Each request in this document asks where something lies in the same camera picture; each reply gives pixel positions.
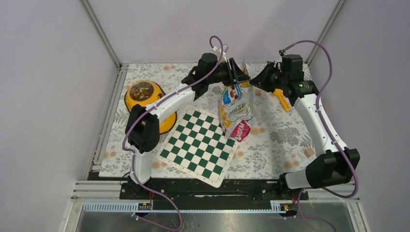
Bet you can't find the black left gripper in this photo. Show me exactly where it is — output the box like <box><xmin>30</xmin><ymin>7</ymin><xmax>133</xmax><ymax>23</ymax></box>
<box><xmin>207</xmin><ymin>58</ymin><xmax>250</xmax><ymax>87</ymax></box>

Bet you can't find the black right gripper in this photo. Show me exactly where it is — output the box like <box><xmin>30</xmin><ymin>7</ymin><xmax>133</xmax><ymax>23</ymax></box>
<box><xmin>249</xmin><ymin>62</ymin><xmax>288</xmax><ymax>93</ymax></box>

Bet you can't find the pet food bag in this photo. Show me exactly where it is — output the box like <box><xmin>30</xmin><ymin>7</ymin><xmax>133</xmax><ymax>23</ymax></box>
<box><xmin>220</xmin><ymin>69</ymin><xmax>255</xmax><ymax>142</ymax></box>

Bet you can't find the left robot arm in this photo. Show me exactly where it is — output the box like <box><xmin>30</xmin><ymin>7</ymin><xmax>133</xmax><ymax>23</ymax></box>
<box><xmin>123</xmin><ymin>53</ymin><xmax>250</xmax><ymax>199</ymax></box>

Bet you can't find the wooden cube near right arm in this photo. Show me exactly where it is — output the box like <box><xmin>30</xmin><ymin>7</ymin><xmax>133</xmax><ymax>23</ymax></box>
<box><xmin>304</xmin><ymin>148</ymin><xmax>316</xmax><ymax>158</ymax></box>

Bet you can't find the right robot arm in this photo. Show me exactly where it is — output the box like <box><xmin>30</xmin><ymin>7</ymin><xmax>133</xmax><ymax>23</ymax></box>
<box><xmin>250</xmin><ymin>54</ymin><xmax>360</xmax><ymax>199</ymax></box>

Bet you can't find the yellow double pet bowl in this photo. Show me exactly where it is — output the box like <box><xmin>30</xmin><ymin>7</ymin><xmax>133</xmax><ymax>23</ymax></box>
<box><xmin>124</xmin><ymin>80</ymin><xmax>177</xmax><ymax>135</ymax></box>

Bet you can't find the yellow plastic scoop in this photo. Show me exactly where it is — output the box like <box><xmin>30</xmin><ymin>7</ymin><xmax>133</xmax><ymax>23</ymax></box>
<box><xmin>273</xmin><ymin>88</ymin><xmax>291</xmax><ymax>112</ymax></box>

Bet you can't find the green white chessboard mat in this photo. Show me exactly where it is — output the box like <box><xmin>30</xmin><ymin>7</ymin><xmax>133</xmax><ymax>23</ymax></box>
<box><xmin>156</xmin><ymin>105</ymin><xmax>238</xmax><ymax>188</ymax></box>

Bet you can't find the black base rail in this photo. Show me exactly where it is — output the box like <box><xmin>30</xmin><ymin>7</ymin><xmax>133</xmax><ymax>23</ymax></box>
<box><xmin>119</xmin><ymin>177</ymin><xmax>310</xmax><ymax>202</ymax></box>

